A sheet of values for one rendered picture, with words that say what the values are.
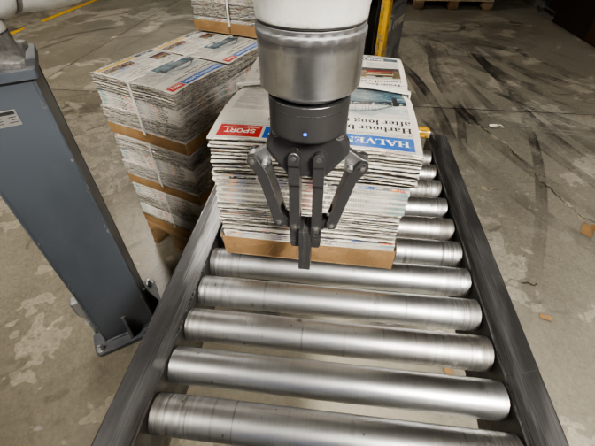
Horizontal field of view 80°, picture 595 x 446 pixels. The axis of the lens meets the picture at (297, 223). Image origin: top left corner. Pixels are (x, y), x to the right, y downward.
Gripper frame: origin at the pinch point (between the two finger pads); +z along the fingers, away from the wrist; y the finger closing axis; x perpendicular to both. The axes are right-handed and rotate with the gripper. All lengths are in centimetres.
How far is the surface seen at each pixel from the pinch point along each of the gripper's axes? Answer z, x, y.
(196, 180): 44, -70, 46
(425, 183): 13.5, -34.4, -23.6
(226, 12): 2, -130, 45
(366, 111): -9.6, -18.8, -7.1
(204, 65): 11, -93, 44
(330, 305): 14.3, -0.7, -4.2
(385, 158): -8.5, -8.0, -9.4
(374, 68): -9.6, -37.4, -9.2
